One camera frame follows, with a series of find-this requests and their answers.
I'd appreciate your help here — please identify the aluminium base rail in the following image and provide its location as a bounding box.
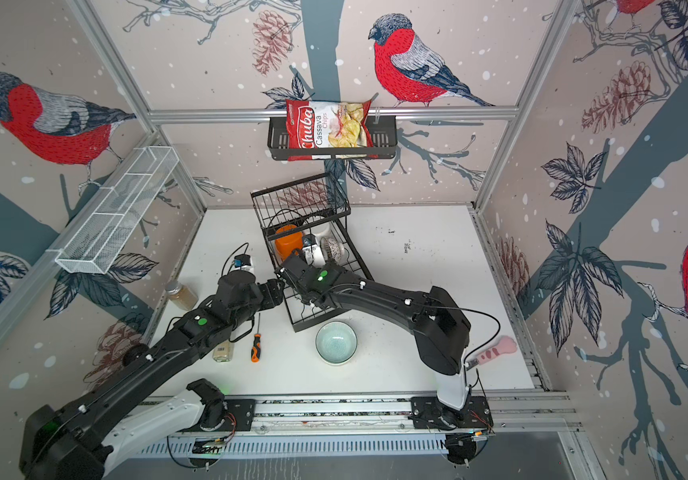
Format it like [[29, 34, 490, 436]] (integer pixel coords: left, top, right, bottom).
[[130, 390, 582, 468]]

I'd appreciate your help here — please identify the white mesh wall shelf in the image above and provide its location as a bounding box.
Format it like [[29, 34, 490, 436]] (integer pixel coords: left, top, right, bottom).
[[55, 146, 179, 274]]

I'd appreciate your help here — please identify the white patterned bowl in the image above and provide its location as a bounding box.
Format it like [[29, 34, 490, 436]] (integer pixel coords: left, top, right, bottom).
[[320, 236, 348, 265]]

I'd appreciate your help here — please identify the small clear bottle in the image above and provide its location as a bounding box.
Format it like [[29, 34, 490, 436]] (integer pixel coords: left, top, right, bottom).
[[212, 341, 234, 363]]

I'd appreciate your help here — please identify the red cassava chips bag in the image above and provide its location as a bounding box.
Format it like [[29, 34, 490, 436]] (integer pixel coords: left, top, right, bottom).
[[285, 100, 373, 150]]

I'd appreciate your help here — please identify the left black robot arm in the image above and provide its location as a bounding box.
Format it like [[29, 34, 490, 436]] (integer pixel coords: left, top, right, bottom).
[[19, 270, 285, 479]]

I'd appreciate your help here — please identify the pink handled brush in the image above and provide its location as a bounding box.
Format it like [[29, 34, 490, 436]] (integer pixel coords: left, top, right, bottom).
[[464, 335, 518, 370]]

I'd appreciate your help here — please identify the black wall basket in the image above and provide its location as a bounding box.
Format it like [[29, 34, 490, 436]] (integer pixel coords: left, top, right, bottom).
[[267, 116, 397, 161]]

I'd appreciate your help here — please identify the white ceramic bowl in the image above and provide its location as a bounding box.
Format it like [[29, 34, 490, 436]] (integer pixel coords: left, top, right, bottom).
[[311, 222, 331, 239]]

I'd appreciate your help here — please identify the glass jar with lid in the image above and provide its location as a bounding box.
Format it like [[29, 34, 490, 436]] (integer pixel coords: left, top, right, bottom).
[[165, 280, 198, 311]]

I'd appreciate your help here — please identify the orange handled screwdriver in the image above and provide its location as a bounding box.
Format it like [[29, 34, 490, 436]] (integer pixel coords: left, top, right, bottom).
[[251, 314, 261, 363]]

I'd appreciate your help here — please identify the orange plastic bowl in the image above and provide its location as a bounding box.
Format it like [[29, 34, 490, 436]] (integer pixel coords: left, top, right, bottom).
[[274, 224, 303, 262]]

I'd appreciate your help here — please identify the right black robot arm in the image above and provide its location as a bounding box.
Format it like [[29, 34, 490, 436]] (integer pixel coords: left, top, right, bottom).
[[276, 255, 471, 376]]

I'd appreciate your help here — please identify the black wire dish rack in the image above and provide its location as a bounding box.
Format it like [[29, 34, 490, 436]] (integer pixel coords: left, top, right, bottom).
[[250, 172, 379, 335]]

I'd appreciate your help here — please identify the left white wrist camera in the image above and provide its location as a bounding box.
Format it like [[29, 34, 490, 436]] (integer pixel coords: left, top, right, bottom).
[[232, 253, 254, 273]]

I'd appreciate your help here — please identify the light green ceramic bowl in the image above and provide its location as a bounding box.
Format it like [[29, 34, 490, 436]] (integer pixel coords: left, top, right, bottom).
[[315, 321, 358, 366]]

